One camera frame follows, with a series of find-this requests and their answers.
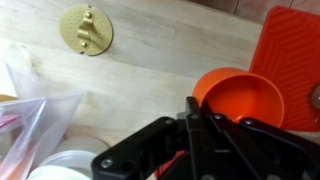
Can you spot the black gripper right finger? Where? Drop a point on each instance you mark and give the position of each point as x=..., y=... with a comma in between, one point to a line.
x=253, y=153

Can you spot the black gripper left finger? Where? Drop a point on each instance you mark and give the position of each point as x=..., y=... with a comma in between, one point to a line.
x=146, y=143

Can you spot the orange plastic cup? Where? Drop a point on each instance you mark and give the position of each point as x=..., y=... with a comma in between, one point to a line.
x=246, y=96

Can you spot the clear zip lock bag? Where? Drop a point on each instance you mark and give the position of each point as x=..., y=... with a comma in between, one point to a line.
x=40, y=126

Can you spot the white plastic container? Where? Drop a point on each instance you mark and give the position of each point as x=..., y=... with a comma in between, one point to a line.
x=71, y=160

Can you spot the red silicone mat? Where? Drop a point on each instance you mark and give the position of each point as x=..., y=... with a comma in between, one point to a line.
x=290, y=66

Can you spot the gold sink strainer disc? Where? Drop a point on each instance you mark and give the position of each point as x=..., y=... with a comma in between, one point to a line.
x=86, y=29

